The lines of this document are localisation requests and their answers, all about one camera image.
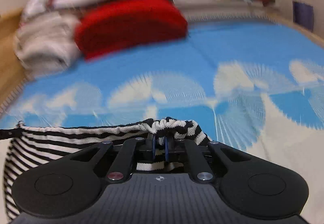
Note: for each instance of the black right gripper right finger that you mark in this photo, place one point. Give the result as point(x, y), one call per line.
point(185, 157)

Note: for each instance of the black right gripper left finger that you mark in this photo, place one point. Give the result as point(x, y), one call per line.
point(123, 159)

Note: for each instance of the black white striped hooded garment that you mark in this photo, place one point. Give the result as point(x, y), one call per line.
point(34, 146)

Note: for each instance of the blue white patterned bedspread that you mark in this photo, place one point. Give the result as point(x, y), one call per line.
point(254, 86)

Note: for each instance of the red folded blanket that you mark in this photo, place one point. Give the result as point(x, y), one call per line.
point(123, 24)

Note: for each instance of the beige folded quilt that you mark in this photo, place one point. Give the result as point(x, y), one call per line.
point(44, 42)

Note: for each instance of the purple box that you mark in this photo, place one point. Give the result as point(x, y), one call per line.
point(303, 15)

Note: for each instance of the wooden bed frame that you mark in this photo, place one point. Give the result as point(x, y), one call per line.
point(12, 73)

